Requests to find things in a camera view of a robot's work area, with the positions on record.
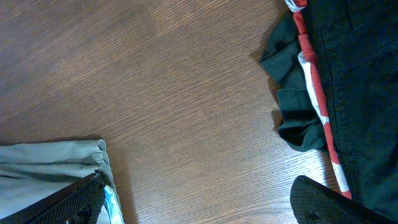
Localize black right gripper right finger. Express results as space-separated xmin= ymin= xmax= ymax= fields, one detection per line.
xmin=290 ymin=175 xmax=395 ymax=224

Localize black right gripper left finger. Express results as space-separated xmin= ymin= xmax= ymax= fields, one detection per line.
xmin=1 ymin=173 xmax=105 ymax=224

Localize khaki shorts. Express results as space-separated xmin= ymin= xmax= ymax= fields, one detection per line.
xmin=1 ymin=139 xmax=124 ymax=223

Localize dark green garment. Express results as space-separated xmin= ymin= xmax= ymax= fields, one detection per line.
xmin=259 ymin=12 xmax=328 ymax=152

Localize red white striped garment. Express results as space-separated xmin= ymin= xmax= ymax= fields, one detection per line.
xmin=285 ymin=0 xmax=352 ymax=199

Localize black denim garment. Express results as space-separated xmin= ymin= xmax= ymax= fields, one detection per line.
xmin=302 ymin=0 xmax=397 ymax=220

